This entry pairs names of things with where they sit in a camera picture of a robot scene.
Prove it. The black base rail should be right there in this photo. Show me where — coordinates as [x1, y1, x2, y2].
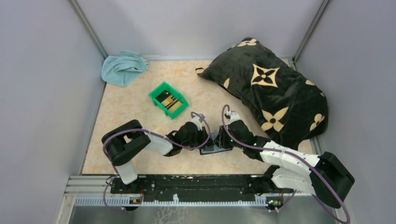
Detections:
[106, 175, 284, 203]

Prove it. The gold card in bin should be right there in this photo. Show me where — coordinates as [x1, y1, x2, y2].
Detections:
[156, 91, 182, 114]

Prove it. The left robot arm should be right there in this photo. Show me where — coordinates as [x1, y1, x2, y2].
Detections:
[101, 119, 212, 185]

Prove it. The black card holder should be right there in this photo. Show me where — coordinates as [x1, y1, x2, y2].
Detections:
[199, 126, 233, 155]

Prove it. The black floral pillow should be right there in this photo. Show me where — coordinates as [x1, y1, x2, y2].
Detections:
[195, 37, 329, 149]

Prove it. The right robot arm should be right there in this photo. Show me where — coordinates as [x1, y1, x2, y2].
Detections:
[216, 120, 355, 209]

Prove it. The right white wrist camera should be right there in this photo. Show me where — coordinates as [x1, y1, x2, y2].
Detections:
[224, 111, 241, 125]

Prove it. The light blue cloth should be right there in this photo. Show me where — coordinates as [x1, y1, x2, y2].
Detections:
[101, 51, 149, 87]

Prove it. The green plastic bin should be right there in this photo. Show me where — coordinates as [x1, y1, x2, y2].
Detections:
[148, 82, 189, 119]

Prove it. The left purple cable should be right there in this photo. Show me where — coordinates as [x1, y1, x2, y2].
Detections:
[102, 111, 212, 214]

